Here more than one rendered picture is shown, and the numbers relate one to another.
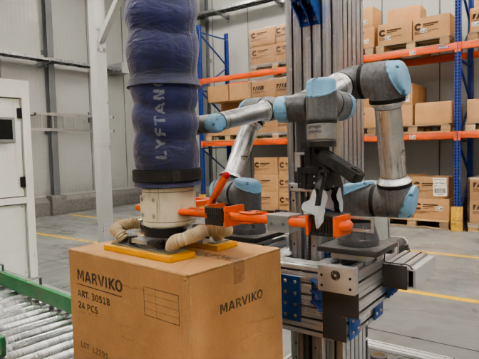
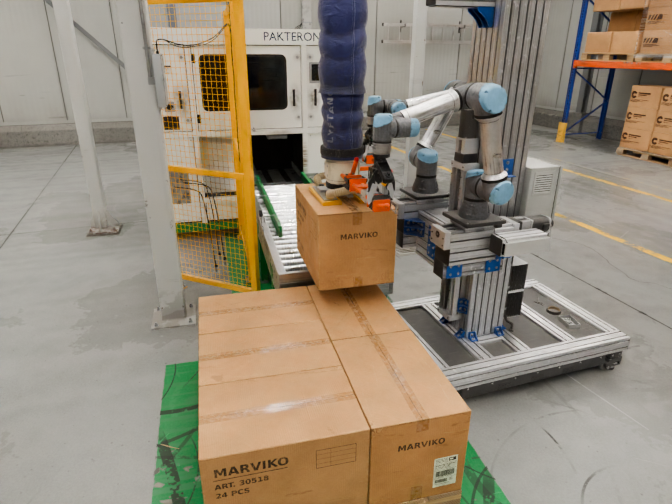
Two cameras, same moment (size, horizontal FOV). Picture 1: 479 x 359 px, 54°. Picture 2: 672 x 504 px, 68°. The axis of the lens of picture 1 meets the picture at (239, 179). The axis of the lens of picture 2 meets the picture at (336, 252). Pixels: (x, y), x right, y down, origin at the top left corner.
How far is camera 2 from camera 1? 1.39 m
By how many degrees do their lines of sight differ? 38
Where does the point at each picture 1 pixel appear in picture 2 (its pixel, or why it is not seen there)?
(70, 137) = (438, 49)
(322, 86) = (377, 121)
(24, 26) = not seen: outside the picture
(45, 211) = not seen: hidden behind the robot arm
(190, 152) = (349, 139)
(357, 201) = (469, 185)
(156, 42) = (328, 67)
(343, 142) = not seen: hidden behind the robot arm
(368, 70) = (471, 90)
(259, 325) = (372, 252)
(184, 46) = (346, 69)
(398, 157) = (490, 159)
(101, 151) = (414, 86)
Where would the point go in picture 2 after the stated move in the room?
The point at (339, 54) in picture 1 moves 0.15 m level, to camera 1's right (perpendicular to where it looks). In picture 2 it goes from (499, 58) to (532, 58)
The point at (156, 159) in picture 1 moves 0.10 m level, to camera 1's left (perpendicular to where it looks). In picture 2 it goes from (327, 141) to (311, 139)
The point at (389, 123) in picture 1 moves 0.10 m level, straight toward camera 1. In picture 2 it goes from (483, 133) to (469, 135)
